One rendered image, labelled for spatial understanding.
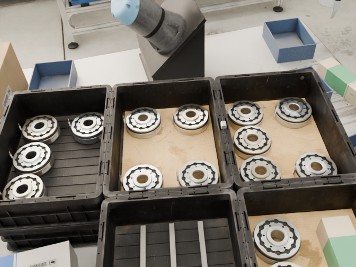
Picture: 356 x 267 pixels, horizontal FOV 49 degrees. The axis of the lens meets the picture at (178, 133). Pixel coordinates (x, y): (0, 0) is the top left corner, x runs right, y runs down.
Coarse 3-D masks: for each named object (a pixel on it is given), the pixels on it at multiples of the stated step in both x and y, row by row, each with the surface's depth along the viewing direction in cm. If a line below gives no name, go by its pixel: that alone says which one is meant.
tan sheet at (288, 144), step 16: (272, 112) 117; (272, 128) 112; (288, 128) 112; (304, 128) 112; (272, 144) 108; (288, 144) 108; (304, 144) 108; (320, 144) 107; (240, 160) 105; (288, 160) 104; (288, 176) 100
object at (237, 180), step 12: (276, 72) 114; (288, 72) 114; (300, 72) 113; (312, 72) 113; (216, 84) 112; (324, 96) 106; (336, 120) 101; (228, 132) 98; (228, 144) 96; (348, 144) 95; (240, 180) 88; (264, 180) 88; (276, 180) 88; (288, 180) 87; (300, 180) 87; (312, 180) 87; (324, 180) 87
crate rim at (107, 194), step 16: (160, 80) 114; (176, 80) 114; (192, 80) 113; (208, 80) 113; (112, 96) 110; (112, 112) 106; (112, 128) 101; (112, 144) 98; (224, 144) 96; (224, 160) 92; (112, 192) 88; (128, 192) 88; (144, 192) 87; (160, 192) 87
